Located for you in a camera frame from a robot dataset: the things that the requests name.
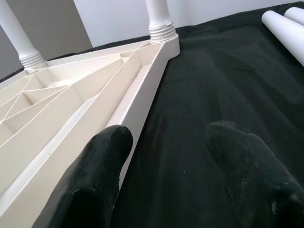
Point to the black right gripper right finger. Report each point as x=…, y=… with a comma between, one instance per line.
x=256, y=185

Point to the white plastic children table top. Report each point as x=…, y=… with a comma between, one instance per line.
x=71, y=95

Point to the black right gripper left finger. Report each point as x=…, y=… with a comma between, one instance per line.
x=90, y=190

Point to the white plastic table leg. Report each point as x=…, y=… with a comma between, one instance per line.
x=297, y=15
x=19, y=40
x=285, y=33
x=158, y=14

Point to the black tablecloth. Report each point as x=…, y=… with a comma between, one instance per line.
x=213, y=83

